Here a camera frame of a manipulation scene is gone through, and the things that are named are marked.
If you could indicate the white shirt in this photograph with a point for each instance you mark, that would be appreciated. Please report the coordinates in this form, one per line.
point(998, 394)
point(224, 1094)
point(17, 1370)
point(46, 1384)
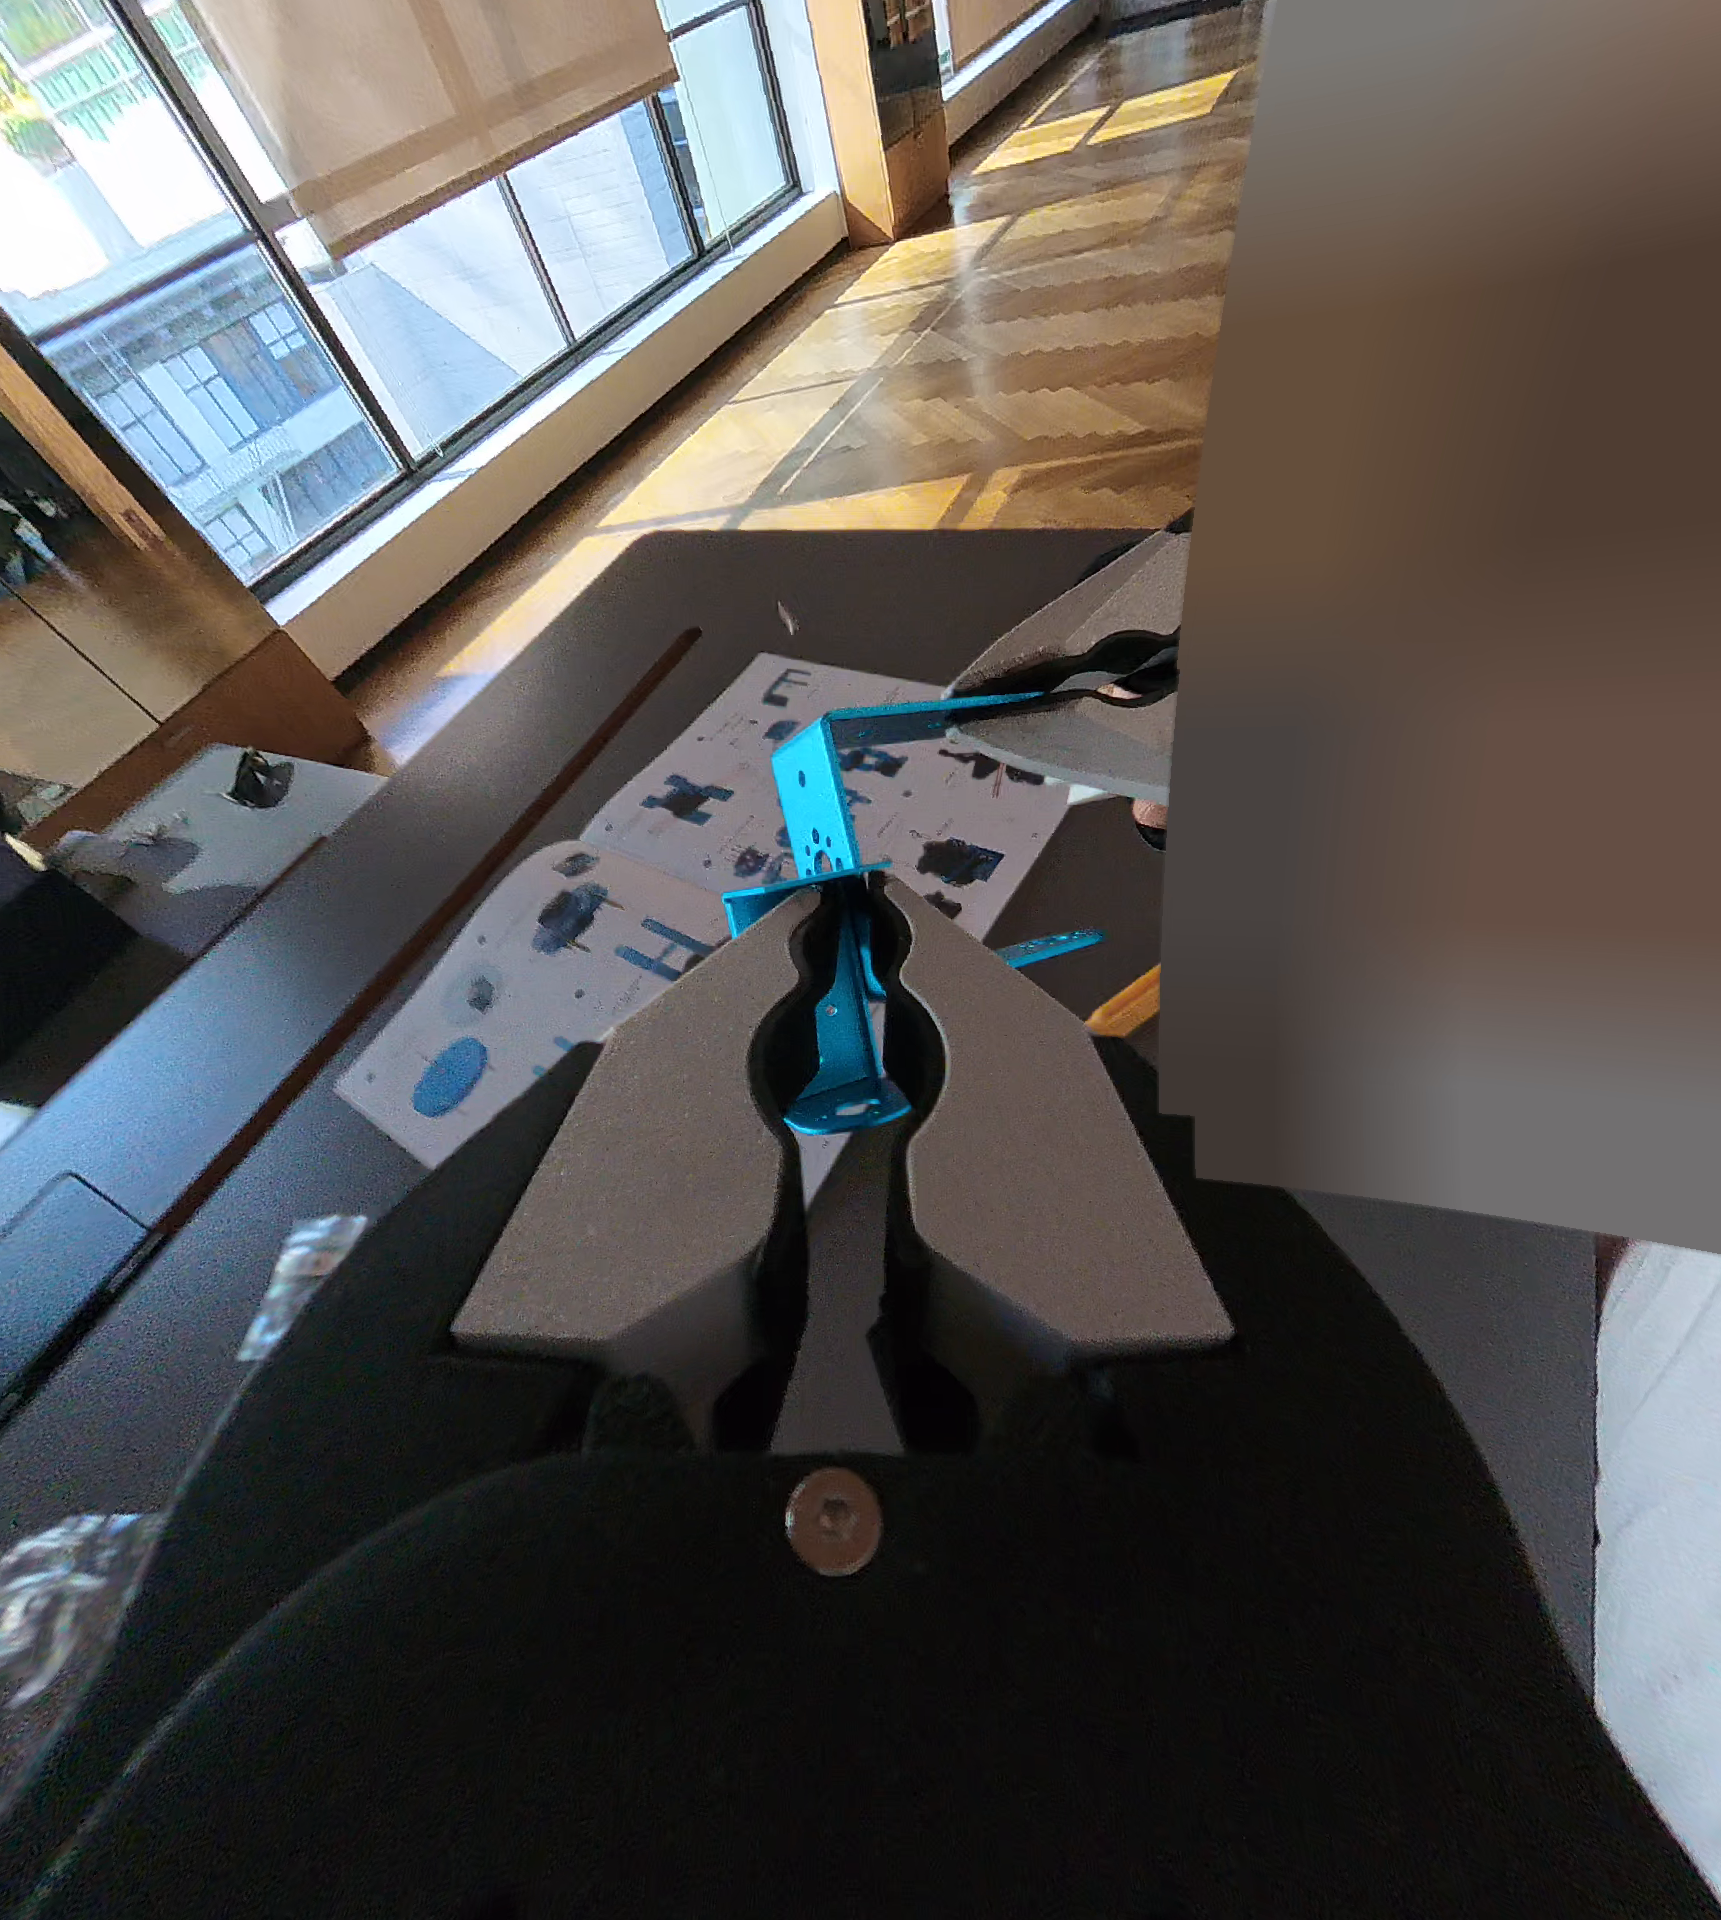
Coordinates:
point(1697, 1578)

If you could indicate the crumpled clear plastic wrap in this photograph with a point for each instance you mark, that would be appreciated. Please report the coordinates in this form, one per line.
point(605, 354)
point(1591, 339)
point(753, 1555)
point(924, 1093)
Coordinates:
point(1, 1652)

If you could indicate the small blue servo bracket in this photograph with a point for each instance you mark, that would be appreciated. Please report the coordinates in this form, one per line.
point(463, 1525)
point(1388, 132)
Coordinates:
point(849, 1112)

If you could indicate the beige roller blind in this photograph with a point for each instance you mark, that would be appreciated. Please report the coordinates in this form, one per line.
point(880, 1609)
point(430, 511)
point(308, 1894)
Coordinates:
point(990, 21)
point(430, 106)

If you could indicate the open instruction manual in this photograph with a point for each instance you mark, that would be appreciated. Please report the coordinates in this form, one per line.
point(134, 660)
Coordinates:
point(529, 972)

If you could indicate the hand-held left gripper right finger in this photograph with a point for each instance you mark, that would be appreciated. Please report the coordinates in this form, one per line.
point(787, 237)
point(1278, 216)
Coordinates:
point(1051, 1198)

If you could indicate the small black object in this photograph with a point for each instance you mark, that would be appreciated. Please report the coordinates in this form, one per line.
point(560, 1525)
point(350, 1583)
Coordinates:
point(256, 777)

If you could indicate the large glass window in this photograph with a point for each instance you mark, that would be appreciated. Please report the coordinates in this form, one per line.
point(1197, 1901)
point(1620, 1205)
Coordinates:
point(430, 351)

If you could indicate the dark grey desk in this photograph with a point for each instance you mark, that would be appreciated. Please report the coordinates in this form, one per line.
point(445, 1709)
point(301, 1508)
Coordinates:
point(880, 599)

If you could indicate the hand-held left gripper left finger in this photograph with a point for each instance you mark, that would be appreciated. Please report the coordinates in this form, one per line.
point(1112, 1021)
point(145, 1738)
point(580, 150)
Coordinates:
point(621, 1198)

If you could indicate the wooden pillar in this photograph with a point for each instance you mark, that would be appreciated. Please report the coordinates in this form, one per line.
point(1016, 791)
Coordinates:
point(880, 120)

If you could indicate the white side table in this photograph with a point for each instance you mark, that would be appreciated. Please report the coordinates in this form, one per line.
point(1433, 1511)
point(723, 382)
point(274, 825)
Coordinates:
point(274, 853)

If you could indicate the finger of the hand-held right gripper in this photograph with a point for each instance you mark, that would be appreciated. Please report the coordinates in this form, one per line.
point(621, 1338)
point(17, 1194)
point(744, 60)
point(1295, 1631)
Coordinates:
point(1086, 746)
point(1101, 599)

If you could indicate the long blue U bracket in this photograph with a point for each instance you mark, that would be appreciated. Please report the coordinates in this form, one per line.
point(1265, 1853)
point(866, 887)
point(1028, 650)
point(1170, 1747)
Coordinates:
point(820, 791)

